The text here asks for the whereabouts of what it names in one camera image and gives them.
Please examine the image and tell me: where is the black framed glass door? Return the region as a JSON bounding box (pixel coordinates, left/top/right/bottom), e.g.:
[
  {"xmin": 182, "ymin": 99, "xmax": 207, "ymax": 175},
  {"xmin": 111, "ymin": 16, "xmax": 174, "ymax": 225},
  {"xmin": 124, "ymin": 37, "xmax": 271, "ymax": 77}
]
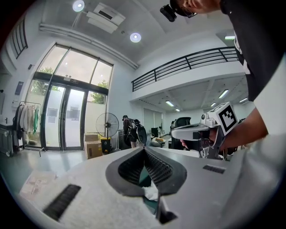
[{"xmin": 41, "ymin": 81, "xmax": 87, "ymax": 151}]

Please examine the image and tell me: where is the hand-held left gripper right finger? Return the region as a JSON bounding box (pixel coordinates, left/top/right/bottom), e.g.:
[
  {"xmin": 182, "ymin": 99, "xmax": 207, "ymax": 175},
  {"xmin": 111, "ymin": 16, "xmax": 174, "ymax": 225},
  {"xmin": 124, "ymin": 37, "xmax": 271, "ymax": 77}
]
[{"xmin": 143, "ymin": 147, "xmax": 245, "ymax": 229}]

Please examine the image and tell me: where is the large cardboard carton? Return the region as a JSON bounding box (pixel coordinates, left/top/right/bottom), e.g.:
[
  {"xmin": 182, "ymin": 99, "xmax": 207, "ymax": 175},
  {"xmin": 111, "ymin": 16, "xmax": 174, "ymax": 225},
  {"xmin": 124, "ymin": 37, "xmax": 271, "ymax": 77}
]
[{"xmin": 84, "ymin": 140, "xmax": 103, "ymax": 160}]

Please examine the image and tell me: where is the person's right forearm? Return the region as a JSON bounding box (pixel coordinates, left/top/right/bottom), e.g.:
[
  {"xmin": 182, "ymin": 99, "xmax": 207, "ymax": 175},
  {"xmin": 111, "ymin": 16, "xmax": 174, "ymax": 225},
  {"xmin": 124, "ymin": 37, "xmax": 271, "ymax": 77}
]
[{"xmin": 220, "ymin": 106, "xmax": 269, "ymax": 155}]

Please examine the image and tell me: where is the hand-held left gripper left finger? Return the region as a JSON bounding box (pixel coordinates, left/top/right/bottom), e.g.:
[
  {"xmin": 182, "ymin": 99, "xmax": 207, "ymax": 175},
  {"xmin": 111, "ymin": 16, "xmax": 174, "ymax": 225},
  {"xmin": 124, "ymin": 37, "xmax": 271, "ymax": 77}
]
[{"xmin": 19, "ymin": 147, "xmax": 158, "ymax": 229}]

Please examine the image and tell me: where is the black and white shirt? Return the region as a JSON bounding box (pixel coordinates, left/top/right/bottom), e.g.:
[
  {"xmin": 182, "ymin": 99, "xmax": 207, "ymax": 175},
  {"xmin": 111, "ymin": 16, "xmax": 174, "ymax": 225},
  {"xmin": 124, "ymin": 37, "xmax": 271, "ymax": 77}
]
[{"xmin": 220, "ymin": 0, "xmax": 286, "ymax": 197}]

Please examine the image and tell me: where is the black standing fan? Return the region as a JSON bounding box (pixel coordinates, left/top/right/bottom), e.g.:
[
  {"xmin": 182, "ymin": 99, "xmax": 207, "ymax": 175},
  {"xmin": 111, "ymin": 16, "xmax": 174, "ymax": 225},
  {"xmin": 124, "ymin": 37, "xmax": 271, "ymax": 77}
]
[{"xmin": 95, "ymin": 112, "xmax": 120, "ymax": 155}]

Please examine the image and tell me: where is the person's face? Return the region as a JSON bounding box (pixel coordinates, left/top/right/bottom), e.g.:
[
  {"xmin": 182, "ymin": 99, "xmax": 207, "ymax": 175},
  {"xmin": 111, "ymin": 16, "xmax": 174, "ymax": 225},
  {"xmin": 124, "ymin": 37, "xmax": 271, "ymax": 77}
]
[{"xmin": 169, "ymin": 0, "xmax": 224, "ymax": 19}]

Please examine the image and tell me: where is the short black balcony railing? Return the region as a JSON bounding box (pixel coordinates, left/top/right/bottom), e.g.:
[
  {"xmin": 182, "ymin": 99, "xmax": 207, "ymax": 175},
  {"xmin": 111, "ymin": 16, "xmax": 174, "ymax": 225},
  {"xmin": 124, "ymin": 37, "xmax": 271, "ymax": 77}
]
[{"xmin": 9, "ymin": 18, "xmax": 29, "ymax": 60}]

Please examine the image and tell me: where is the long black balcony railing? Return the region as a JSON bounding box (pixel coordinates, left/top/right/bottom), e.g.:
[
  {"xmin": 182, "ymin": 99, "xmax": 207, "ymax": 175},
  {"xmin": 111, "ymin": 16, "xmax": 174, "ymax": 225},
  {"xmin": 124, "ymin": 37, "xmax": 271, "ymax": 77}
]
[{"xmin": 131, "ymin": 47, "xmax": 240, "ymax": 93}]

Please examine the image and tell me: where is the black round backpack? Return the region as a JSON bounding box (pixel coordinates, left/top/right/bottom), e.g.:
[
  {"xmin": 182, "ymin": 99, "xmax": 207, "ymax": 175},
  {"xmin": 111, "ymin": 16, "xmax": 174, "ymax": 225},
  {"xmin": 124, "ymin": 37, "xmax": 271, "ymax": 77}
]
[{"xmin": 133, "ymin": 119, "xmax": 148, "ymax": 146}]

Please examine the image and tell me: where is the person's right hand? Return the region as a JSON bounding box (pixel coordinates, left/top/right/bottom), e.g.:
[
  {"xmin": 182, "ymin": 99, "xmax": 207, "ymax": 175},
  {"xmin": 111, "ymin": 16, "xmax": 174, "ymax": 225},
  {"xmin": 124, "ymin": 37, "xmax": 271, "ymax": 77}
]
[{"xmin": 180, "ymin": 129, "xmax": 219, "ymax": 151}]

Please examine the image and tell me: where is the small cardboard carton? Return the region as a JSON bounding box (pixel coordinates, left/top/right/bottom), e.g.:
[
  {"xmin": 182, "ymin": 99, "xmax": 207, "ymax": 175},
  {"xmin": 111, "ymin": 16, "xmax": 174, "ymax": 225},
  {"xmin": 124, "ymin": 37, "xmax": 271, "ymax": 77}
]
[{"xmin": 84, "ymin": 133, "xmax": 99, "ymax": 142}]

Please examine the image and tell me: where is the pink printed paper sheet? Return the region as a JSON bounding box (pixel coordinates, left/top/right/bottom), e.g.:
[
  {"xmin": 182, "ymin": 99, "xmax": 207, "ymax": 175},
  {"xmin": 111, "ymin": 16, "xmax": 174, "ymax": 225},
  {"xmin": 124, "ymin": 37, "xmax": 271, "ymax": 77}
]
[{"xmin": 19, "ymin": 170, "xmax": 58, "ymax": 201}]

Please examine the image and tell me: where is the black office chair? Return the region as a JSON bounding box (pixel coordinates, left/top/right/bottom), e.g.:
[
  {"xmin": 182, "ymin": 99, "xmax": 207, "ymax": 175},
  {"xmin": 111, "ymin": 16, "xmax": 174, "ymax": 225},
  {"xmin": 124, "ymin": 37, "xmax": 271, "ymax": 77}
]
[{"xmin": 170, "ymin": 116, "xmax": 193, "ymax": 150}]

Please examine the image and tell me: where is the round ceiling lamp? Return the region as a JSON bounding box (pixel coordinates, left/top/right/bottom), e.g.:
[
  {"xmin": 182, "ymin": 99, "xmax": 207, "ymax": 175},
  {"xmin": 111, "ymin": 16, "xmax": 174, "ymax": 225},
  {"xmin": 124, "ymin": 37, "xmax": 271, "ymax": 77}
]
[
  {"xmin": 72, "ymin": 0, "xmax": 86, "ymax": 13},
  {"xmin": 130, "ymin": 32, "xmax": 142, "ymax": 43}
]

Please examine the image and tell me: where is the black head camera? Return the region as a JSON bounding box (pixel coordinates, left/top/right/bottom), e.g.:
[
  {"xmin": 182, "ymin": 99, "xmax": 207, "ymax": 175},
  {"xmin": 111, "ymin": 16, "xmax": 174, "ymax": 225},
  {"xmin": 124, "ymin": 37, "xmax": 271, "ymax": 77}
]
[{"xmin": 160, "ymin": 4, "xmax": 177, "ymax": 22}]

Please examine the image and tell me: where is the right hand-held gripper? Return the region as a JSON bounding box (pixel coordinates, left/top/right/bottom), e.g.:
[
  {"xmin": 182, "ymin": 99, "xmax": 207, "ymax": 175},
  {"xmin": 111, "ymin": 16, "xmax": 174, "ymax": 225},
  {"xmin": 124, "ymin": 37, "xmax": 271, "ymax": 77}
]
[{"xmin": 171, "ymin": 102, "xmax": 238, "ymax": 161}]

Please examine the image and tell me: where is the white ceiling air conditioner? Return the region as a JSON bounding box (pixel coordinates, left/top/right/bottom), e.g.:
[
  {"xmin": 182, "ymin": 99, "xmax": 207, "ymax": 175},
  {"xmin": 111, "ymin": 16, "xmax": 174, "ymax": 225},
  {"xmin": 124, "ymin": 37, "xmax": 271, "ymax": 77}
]
[{"xmin": 85, "ymin": 2, "xmax": 126, "ymax": 34}]

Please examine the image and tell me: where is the white and teal item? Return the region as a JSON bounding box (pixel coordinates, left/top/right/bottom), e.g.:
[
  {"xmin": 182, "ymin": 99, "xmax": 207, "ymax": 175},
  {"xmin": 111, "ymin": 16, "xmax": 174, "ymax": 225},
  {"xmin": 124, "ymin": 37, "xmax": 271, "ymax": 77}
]
[{"xmin": 139, "ymin": 166, "xmax": 160, "ymax": 202}]

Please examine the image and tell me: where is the clothes rack with garments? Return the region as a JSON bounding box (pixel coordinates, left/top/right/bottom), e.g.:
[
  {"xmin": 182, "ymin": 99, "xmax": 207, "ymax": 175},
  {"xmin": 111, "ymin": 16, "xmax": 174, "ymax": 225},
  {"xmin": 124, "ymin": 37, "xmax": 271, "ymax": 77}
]
[{"xmin": 12, "ymin": 101, "xmax": 43, "ymax": 151}]

